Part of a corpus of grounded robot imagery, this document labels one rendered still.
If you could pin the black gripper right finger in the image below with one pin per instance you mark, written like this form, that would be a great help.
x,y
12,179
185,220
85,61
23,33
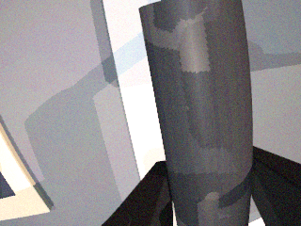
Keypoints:
x,y
276,188

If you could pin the white tile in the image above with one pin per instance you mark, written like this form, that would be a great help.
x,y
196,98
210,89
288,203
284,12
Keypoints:
x,y
19,195

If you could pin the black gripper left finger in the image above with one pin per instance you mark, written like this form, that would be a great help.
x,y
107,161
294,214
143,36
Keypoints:
x,y
150,202

